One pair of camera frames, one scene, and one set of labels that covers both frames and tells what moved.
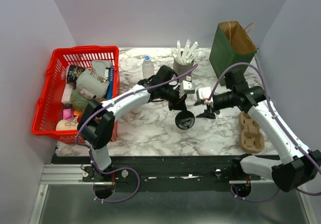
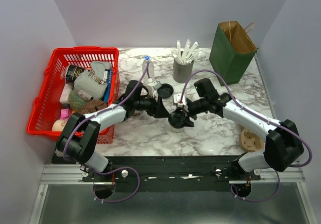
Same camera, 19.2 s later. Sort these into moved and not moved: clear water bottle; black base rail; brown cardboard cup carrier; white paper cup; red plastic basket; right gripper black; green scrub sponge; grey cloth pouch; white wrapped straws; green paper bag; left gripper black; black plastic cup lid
Moved: left gripper black; black plastic cup lid; right gripper black; white paper cup
Not moved: brown cardboard cup carrier; grey cloth pouch; green paper bag; green scrub sponge; clear water bottle; white wrapped straws; black base rail; red plastic basket
